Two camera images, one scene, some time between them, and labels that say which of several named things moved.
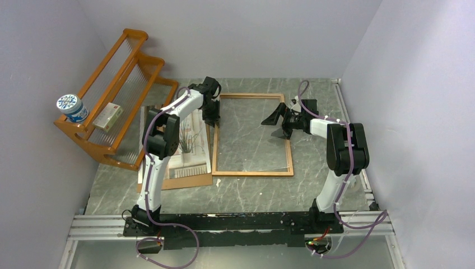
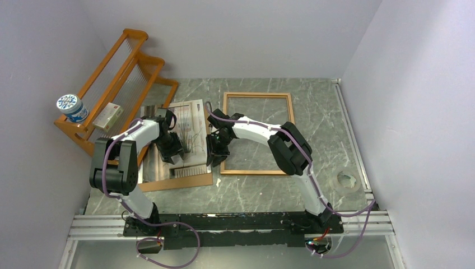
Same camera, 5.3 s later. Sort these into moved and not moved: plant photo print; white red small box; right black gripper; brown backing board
Moved: right black gripper
Not moved: plant photo print; white red small box; brown backing board
